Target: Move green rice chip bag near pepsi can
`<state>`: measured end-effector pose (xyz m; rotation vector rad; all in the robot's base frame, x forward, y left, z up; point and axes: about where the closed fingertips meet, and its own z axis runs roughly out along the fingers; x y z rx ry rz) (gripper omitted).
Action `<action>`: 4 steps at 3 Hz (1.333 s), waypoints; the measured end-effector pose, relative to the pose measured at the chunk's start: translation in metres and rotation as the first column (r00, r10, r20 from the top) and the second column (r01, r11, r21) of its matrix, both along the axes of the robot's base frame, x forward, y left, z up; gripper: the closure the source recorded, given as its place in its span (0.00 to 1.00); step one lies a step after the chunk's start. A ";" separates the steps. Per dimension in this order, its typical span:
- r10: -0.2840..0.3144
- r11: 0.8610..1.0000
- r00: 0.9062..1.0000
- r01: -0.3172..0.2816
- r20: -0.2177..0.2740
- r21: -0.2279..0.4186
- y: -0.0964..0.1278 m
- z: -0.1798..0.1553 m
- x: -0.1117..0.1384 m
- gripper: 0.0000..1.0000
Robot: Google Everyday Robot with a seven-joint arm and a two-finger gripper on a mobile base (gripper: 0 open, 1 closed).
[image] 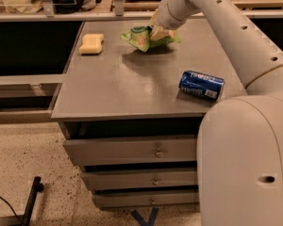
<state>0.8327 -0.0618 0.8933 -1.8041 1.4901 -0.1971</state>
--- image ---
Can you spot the grey drawer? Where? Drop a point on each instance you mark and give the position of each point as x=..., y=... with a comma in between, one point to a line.
x=131, y=199
x=143, y=178
x=130, y=150

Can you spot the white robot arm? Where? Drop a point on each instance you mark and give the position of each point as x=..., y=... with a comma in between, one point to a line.
x=240, y=139

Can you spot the top grey drawer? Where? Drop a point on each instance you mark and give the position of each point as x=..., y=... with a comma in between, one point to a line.
x=130, y=150

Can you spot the black stand leg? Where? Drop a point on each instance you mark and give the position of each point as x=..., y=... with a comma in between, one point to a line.
x=37, y=187

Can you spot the grey drawer cabinet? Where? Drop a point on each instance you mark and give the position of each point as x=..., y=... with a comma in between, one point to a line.
x=123, y=92

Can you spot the bottom grey drawer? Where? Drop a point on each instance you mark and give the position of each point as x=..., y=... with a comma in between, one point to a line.
x=131, y=199

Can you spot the middle grey drawer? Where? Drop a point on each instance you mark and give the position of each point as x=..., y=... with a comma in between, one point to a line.
x=143, y=178

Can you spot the yellow sponge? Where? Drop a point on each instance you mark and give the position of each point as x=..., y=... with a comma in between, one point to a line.
x=91, y=44

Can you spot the green rice chip bag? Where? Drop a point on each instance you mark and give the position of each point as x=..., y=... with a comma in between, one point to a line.
x=138, y=37

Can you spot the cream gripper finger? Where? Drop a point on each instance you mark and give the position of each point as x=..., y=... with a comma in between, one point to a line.
x=158, y=32
x=154, y=19

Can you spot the blue pepsi can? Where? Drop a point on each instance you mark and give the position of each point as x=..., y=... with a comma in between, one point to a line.
x=201, y=85

